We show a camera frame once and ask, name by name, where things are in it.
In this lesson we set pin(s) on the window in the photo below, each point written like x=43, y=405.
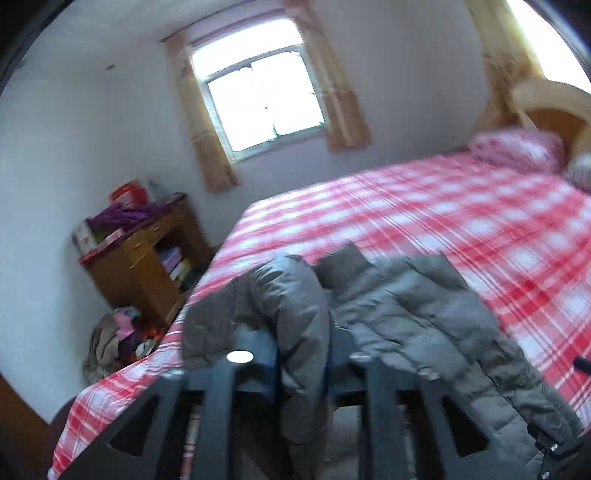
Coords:
x=263, y=87

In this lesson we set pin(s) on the beige patterned curtain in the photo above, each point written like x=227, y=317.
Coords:
x=503, y=60
x=203, y=129
x=332, y=83

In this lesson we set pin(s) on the wooden door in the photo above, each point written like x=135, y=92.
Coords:
x=21, y=415

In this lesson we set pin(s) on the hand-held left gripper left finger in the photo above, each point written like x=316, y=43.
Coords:
x=258, y=369

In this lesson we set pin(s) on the purple cloth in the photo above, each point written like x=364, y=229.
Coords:
x=124, y=217

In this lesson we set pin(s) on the wooden desk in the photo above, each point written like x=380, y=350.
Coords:
x=147, y=267

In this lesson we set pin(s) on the pink floral pillow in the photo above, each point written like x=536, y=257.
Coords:
x=519, y=150

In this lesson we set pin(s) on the grey patterned pillow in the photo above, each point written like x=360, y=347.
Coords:
x=581, y=173

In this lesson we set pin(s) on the white printed box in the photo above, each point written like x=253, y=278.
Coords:
x=85, y=237

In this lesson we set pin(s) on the grey padded jacket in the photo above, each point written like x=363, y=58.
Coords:
x=415, y=314

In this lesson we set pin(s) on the pile of clothes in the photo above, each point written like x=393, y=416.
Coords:
x=115, y=341

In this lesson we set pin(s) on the bed with red plaid sheet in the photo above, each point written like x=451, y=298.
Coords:
x=461, y=207

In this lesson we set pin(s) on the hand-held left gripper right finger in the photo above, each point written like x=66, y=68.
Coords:
x=344, y=369

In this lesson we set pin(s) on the red box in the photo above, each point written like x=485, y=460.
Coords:
x=129, y=191

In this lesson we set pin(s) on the stack of books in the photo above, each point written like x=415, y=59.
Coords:
x=178, y=267

